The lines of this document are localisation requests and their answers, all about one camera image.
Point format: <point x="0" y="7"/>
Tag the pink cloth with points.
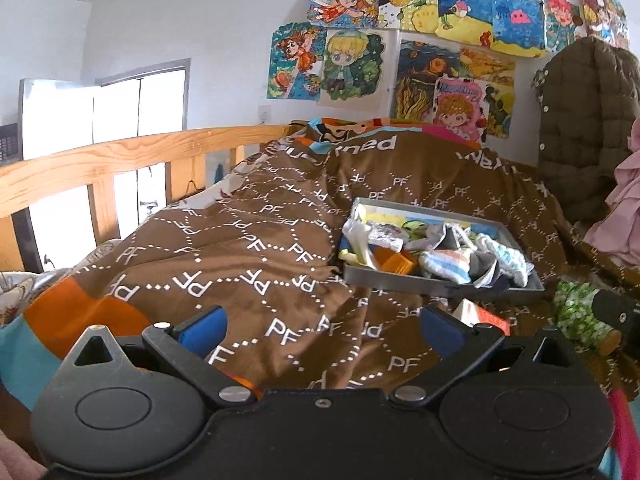
<point x="625" y="195"/>

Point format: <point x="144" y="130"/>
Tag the red-haired child poster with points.
<point x="560" y="15"/>

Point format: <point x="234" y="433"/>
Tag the white teal-trimmed cloth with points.
<point x="505" y="257"/>

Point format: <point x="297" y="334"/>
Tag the flying orange-haired girl poster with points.
<point x="345" y="5"/>

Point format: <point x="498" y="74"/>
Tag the orange plastic cup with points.
<point x="395" y="262"/>

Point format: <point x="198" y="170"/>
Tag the blond boy green poster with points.
<point x="350" y="65"/>

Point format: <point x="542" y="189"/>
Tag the grey tray with cartoon painting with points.
<point x="450" y="290"/>

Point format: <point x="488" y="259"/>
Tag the grey cloth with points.
<point x="445" y="237"/>

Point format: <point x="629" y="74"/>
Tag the blue sea yellow sand painting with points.
<point x="500" y="15"/>

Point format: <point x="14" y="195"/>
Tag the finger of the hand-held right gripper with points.
<point x="620" y="312"/>

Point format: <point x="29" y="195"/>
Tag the window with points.
<point x="140" y="110"/>

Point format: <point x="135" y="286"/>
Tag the swimming orange-haired girl poster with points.
<point x="295" y="60"/>

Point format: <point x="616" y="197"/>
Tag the pink-framed blond child poster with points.
<point x="457" y="110"/>

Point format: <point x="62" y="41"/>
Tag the white wall switch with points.
<point x="263" y="114"/>

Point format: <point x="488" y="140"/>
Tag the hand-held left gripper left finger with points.
<point x="202" y="332"/>

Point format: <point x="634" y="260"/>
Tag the orange white small box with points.
<point x="480" y="317"/>

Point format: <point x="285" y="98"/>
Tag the brown printed blanket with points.
<point x="250" y="260"/>

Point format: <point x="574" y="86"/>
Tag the red background child poster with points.
<point x="605" y="15"/>

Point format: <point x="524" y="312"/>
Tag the black grille appliance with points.
<point x="7" y="142"/>

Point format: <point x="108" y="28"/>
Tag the green patterned roll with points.
<point x="570" y="310"/>

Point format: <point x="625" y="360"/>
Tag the pink fleece clothing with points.
<point x="15" y="460"/>

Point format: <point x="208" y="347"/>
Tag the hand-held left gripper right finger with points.
<point x="442" y="335"/>

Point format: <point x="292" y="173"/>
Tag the starry swirl painting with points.
<point x="420" y="85"/>

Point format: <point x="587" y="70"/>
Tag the olive puffer jacket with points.
<point x="585" y="125"/>

